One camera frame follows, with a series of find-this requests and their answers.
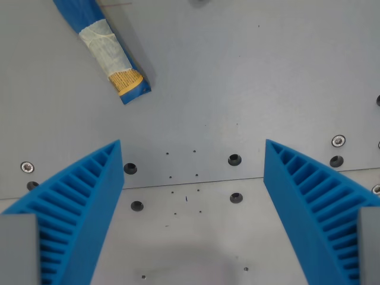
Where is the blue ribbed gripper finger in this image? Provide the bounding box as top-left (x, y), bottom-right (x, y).
top-left (263, 138), bottom-right (380, 285)
top-left (0, 139), bottom-right (124, 285)

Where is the blue bag with tape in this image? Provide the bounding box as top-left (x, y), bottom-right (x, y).
top-left (53, 0), bottom-right (152, 105)

